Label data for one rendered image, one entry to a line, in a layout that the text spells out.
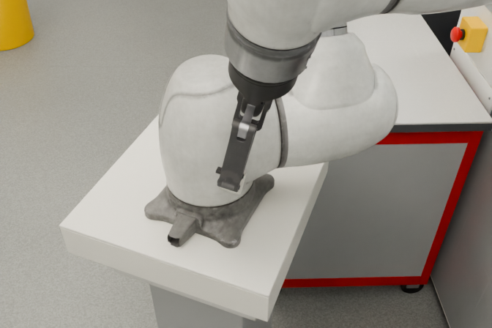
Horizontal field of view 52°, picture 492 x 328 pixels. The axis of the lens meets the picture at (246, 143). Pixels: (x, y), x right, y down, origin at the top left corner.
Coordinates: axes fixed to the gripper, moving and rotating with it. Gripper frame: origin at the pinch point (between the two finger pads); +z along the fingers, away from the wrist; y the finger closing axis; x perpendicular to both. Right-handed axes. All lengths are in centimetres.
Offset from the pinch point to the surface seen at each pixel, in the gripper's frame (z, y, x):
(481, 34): 34, 69, -46
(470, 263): 72, 24, -66
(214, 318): 41.4, -16.4, -3.4
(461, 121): 39, 45, -46
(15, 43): 196, 122, 162
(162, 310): 48, -17, 7
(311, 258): 90, 17, -26
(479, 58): 40, 67, -49
